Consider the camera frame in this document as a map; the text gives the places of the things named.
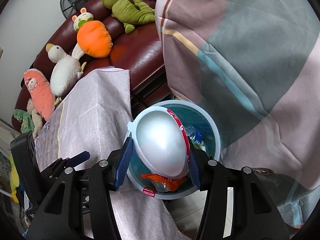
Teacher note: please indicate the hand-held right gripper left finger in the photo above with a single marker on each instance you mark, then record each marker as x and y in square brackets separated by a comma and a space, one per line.
[123, 165]

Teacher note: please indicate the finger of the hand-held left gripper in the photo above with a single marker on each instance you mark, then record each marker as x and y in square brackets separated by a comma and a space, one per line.
[77, 156]

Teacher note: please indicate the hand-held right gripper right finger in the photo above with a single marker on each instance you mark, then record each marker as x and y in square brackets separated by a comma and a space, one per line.
[195, 172]

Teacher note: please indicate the red orange wrapper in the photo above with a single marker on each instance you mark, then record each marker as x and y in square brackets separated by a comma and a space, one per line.
[172, 183]

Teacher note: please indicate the plastic water bottle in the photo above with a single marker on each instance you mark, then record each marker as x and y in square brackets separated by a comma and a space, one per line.
[197, 135]

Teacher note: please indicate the white plastic bowl red rim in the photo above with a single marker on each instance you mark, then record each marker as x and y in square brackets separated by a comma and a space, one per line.
[160, 145]

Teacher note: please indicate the blue plastic bin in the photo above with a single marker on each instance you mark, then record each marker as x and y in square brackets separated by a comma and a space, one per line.
[202, 125]

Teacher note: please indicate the yellow plush toy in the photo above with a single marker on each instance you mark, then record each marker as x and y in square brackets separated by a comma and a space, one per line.
[13, 177]

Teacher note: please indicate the light green dinosaur plush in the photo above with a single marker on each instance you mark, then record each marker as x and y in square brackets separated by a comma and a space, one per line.
[22, 120]

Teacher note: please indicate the beige doll plush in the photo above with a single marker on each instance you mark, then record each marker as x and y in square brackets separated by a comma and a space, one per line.
[36, 120]

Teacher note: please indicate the lilac printed tablecloth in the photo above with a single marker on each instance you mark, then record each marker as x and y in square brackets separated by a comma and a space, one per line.
[100, 100]

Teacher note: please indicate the pink carrot plush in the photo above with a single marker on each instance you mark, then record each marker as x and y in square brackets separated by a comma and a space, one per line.
[41, 92]

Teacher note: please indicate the white duck plush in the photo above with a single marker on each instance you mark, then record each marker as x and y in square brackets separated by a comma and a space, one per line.
[63, 75]

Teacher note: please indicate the dark red leather sofa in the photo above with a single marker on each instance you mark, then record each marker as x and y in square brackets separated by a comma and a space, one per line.
[140, 55]

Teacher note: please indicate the orange carrot rabbit plush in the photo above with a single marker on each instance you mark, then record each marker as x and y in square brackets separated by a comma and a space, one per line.
[93, 38]

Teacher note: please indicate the plaid blanket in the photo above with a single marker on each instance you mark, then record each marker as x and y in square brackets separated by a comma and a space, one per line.
[237, 55]

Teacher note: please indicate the olive green dinosaur plush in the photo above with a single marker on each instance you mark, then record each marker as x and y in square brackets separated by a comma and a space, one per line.
[130, 10]

